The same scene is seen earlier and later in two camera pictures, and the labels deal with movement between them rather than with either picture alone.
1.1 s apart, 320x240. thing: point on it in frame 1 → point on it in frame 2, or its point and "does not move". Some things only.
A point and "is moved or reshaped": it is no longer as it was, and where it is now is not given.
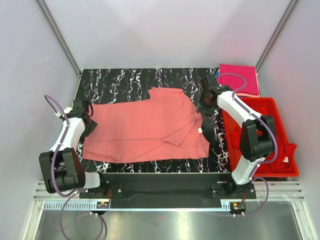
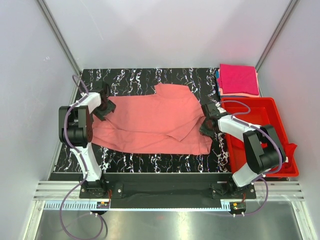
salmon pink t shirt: [167, 126] is moved or reshaped
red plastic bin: [282, 163] does not move
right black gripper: [209, 112] → [202, 130]
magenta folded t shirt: [235, 82] does not move
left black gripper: [91, 127] → [110, 108]
